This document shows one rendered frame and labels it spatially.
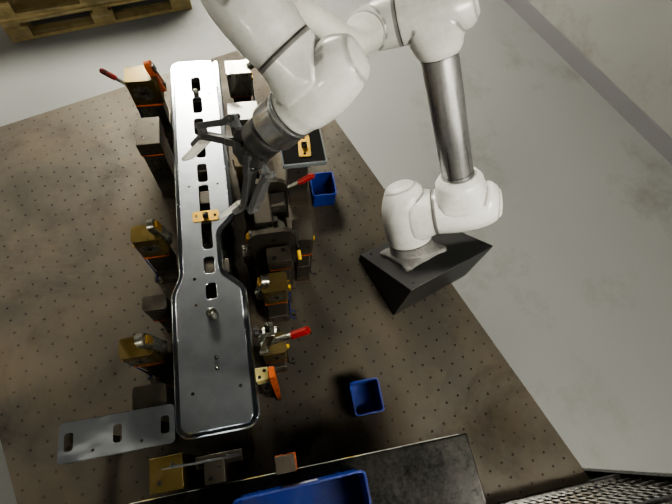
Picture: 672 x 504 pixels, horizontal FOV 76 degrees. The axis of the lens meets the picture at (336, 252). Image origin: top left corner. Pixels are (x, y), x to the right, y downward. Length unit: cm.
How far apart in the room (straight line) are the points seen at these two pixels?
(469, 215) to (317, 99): 86
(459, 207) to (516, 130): 200
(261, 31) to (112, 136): 155
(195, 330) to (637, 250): 270
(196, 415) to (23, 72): 290
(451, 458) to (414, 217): 72
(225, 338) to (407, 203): 71
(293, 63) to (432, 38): 58
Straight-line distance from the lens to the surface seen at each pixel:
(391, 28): 120
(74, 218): 199
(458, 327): 173
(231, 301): 135
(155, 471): 126
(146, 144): 166
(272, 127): 74
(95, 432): 138
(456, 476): 131
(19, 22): 387
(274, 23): 69
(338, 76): 68
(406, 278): 148
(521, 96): 361
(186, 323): 136
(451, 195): 140
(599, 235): 317
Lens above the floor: 227
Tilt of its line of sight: 65 degrees down
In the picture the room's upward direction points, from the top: 11 degrees clockwise
